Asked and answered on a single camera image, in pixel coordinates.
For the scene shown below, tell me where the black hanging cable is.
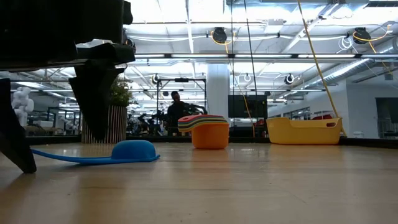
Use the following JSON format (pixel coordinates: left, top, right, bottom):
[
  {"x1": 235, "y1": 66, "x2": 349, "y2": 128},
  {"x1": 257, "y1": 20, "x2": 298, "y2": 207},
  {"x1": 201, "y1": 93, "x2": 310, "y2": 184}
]
[{"x1": 243, "y1": 0, "x2": 259, "y2": 138}]

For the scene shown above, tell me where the black monitor screen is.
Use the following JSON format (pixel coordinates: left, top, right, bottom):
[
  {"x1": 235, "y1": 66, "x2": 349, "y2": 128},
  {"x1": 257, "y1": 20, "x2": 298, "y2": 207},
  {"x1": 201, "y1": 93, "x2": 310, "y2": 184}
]
[{"x1": 228, "y1": 94, "x2": 269, "y2": 119}]

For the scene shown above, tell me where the person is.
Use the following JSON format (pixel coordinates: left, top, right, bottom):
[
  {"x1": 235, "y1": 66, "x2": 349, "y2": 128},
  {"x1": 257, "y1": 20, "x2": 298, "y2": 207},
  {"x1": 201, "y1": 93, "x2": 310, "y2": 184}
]
[{"x1": 167, "y1": 90, "x2": 187, "y2": 135}]

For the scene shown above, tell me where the orange measuring cup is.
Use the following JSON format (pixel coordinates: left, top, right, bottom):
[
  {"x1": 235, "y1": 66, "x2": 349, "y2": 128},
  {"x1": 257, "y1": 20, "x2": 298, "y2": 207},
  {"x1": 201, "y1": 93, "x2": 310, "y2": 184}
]
[{"x1": 190, "y1": 123, "x2": 230, "y2": 150}]

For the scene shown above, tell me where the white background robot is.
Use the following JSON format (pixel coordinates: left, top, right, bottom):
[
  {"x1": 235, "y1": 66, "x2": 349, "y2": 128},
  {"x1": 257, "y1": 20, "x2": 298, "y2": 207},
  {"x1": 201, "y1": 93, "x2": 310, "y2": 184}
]
[{"x1": 11, "y1": 86, "x2": 35, "y2": 128}]

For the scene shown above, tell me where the purple measuring cup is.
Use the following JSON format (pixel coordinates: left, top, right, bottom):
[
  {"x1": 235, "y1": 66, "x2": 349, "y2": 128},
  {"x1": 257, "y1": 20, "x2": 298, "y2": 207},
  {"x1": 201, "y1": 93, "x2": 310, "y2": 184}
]
[{"x1": 178, "y1": 121, "x2": 229, "y2": 131}]

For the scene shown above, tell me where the yellow measuring cup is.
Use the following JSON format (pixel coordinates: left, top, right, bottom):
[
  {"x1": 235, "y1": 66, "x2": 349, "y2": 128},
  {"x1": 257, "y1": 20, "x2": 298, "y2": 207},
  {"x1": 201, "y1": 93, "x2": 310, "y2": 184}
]
[{"x1": 178, "y1": 119, "x2": 229, "y2": 128}]

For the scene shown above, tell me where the black table frame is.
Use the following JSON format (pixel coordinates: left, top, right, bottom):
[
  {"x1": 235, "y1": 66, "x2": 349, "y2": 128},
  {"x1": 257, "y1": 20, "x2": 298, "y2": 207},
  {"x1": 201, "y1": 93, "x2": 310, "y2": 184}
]
[{"x1": 26, "y1": 135, "x2": 398, "y2": 148}]

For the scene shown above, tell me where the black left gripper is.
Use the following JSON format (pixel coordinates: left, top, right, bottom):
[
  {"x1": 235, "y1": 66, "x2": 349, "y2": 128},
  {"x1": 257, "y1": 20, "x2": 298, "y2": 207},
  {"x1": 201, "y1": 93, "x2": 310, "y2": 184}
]
[{"x1": 0, "y1": 0, "x2": 136, "y2": 141}]

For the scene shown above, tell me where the yellow hanging cable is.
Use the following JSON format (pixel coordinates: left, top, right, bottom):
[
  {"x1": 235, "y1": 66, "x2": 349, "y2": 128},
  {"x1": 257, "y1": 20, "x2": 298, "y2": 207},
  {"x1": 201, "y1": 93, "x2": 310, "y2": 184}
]
[{"x1": 296, "y1": 0, "x2": 348, "y2": 137}]

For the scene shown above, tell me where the blue measuring cup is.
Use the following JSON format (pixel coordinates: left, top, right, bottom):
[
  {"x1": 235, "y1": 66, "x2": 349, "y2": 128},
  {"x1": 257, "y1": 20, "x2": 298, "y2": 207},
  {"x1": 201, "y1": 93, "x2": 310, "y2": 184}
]
[{"x1": 30, "y1": 139, "x2": 161, "y2": 166}]

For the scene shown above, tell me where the black metal frame stand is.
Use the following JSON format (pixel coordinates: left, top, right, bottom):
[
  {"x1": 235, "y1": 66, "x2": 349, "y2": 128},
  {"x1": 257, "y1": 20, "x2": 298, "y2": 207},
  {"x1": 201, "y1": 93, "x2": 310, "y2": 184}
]
[{"x1": 155, "y1": 77, "x2": 207, "y2": 125}]

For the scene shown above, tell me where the yellow plastic basket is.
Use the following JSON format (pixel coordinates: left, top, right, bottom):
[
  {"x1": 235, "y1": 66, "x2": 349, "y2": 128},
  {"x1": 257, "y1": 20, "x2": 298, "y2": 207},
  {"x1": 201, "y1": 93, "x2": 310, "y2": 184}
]
[{"x1": 266, "y1": 116, "x2": 343, "y2": 146}]

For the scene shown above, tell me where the potted plant striped pot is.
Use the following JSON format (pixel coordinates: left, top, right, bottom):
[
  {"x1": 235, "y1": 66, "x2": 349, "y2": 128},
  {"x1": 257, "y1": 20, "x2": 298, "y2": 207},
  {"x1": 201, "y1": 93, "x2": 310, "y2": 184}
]
[{"x1": 81, "y1": 74, "x2": 135, "y2": 145}]

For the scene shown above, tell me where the black ceiling cable reel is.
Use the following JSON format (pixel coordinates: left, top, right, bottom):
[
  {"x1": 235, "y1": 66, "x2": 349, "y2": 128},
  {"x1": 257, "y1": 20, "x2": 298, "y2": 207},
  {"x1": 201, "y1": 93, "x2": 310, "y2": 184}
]
[
  {"x1": 353, "y1": 27, "x2": 372, "y2": 45},
  {"x1": 213, "y1": 27, "x2": 228, "y2": 45}
]

